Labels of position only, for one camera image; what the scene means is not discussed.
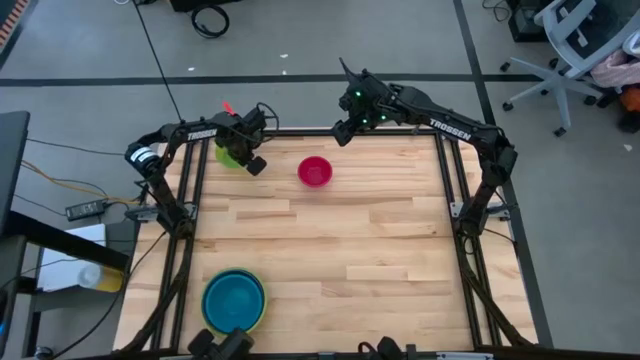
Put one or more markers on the light blue plastic bowl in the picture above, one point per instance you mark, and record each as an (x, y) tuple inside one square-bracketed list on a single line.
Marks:
[(205, 302)]

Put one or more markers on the pink and white cloth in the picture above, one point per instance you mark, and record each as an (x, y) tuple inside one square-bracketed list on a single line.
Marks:
[(617, 70)]

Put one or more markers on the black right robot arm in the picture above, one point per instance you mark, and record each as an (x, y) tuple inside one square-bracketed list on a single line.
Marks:
[(450, 128)]

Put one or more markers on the black side desk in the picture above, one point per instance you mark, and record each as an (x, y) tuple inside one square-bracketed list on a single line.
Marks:
[(12, 165)]

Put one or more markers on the white box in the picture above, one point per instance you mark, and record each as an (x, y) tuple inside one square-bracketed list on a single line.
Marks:
[(70, 255)]

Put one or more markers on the red plastic bowl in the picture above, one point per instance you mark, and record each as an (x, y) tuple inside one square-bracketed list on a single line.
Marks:
[(315, 171)]

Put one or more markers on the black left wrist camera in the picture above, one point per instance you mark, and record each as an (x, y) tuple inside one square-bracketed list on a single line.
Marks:
[(255, 120)]

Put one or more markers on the orange object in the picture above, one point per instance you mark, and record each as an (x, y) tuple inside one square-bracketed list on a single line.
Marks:
[(631, 98)]

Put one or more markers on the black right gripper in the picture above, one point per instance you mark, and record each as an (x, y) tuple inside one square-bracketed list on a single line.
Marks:
[(370, 102)]

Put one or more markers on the black power adapter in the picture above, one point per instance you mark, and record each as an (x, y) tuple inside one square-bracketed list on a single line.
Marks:
[(86, 210)]

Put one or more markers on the clear bottle yellow liquid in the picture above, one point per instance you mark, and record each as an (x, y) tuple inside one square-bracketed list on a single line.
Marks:
[(100, 278)]

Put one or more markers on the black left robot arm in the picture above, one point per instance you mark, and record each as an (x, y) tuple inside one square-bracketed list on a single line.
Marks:
[(200, 134)]

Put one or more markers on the grey mesh office chair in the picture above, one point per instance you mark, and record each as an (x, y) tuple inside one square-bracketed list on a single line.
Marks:
[(565, 55)]

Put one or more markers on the black equipment box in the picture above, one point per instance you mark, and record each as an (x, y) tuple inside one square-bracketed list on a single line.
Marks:
[(525, 22)]

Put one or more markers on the black aluminium table frame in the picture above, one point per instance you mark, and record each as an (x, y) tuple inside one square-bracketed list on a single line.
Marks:
[(189, 240)]

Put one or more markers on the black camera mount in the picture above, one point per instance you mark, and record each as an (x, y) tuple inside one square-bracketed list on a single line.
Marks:
[(220, 345), (382, 349)]

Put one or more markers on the teal plastic bowl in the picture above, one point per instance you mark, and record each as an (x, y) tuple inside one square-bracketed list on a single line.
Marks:
[(233, 301)]

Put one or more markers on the small red plastic piece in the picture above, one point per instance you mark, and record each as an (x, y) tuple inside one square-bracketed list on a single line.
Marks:
[(228, 108)]

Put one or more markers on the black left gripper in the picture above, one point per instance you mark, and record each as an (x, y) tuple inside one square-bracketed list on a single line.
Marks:
[(239, 140)]

